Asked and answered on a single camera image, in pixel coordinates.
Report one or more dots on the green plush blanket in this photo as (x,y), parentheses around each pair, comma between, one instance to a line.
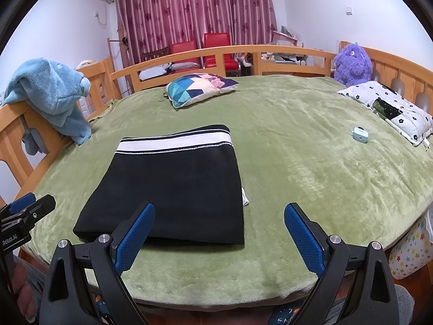
(304,159)

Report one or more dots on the pile of clutter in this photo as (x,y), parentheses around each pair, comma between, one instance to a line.
(286,40)

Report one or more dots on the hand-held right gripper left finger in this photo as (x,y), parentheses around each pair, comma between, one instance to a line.
(133,240)

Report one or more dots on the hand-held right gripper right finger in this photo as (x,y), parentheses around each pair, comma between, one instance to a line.
(302,240)

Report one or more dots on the purple plush toy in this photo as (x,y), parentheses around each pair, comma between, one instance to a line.
(351,64)

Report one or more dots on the wooden bed frame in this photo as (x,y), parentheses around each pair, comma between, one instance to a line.
(220,61)

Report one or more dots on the geometric print pillow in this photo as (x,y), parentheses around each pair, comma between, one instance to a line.
(196,89)

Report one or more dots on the dark wooden chair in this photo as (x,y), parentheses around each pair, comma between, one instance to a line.
(155,53)

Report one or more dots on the wooden coat rack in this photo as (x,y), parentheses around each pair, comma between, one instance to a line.
(111,61)

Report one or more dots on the red chair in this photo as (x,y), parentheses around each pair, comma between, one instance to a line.
(182,49)
(216,42)

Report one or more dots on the small teal case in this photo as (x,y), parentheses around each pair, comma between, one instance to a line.
(359,133)

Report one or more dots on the blue plush towel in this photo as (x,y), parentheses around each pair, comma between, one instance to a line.
(50,88)

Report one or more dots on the pink floral curtain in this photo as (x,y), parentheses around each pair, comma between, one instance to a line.
(203,6)

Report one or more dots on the white wall switch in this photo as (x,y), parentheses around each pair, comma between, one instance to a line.
(349,10)

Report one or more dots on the person's left hand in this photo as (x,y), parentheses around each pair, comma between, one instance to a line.
(25,294)

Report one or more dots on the star print cloth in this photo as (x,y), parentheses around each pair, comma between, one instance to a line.
(409,250)

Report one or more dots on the white floral pillow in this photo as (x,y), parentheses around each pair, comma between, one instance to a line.
(365,91)

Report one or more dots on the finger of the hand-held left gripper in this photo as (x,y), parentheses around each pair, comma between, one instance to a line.
(40,208)
(22,203)

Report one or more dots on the black pants with white stripe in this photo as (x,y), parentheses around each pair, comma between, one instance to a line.
(176,189)

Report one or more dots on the white cushion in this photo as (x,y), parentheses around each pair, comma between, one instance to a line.
(152,72)

